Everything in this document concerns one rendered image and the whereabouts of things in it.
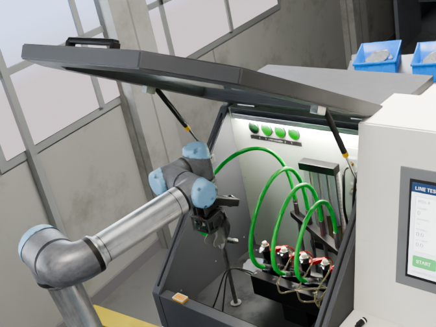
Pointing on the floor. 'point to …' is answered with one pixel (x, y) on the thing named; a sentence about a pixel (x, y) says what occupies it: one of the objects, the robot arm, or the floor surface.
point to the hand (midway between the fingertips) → (222, 244)
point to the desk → (407, 19)
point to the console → (390, 206)
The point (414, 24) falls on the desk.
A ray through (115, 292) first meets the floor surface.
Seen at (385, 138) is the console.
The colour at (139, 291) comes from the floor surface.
